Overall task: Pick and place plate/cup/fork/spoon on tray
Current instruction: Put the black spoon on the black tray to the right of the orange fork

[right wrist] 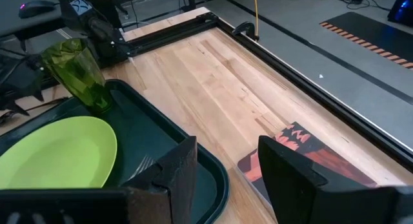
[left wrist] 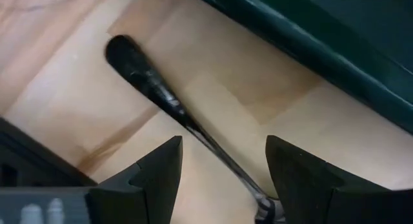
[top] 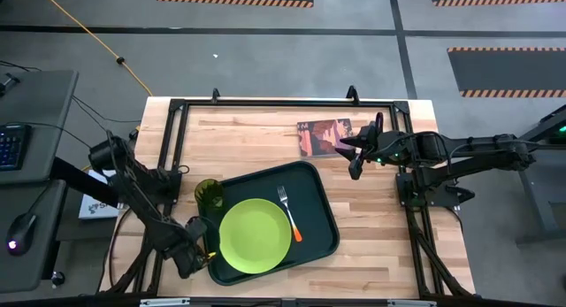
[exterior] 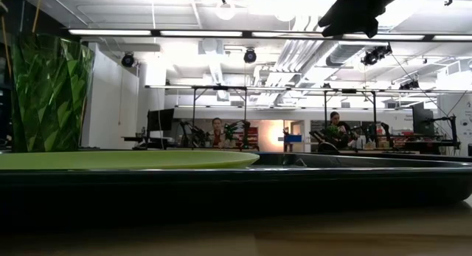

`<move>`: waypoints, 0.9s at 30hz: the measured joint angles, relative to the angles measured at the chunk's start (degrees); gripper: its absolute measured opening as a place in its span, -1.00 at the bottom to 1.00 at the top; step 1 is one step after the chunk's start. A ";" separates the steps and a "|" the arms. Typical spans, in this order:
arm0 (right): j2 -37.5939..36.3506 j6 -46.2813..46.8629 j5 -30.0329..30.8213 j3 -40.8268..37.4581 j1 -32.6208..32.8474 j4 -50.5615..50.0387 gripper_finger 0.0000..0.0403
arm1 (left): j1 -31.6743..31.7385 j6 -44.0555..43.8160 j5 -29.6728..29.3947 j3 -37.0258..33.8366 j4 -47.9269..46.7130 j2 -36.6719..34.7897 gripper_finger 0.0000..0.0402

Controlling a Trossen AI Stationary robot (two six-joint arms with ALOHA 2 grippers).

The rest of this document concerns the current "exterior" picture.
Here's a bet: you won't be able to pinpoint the lime green plate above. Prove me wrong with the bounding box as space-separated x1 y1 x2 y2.
0 149 260 171

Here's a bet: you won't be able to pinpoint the green faceted plastic cup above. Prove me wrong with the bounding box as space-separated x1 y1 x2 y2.
10 33 95 153

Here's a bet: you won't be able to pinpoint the dark green plastic tray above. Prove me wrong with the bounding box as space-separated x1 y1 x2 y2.
0 151 472 218

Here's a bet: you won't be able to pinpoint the person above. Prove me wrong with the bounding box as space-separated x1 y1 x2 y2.
327 111 353 150
209 117 225 149

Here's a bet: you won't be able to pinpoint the dark computer monitor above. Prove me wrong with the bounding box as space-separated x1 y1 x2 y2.
412 102 436 137

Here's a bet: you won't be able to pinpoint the round white pendant lamp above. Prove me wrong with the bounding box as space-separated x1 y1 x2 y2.
215 0 237 21

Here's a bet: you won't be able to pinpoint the red storage bins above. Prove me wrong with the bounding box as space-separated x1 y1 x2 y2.
246 126 259 148

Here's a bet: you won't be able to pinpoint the black computer monitor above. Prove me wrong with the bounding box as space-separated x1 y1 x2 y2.
146 108 176 133

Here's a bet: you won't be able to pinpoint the black overhead camera cluster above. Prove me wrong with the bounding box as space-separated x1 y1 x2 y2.
360 44 393 67
399 78 420 91

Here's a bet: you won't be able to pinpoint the black station frame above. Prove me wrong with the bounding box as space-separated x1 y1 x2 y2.
323 89 378 151
190 85 249 151

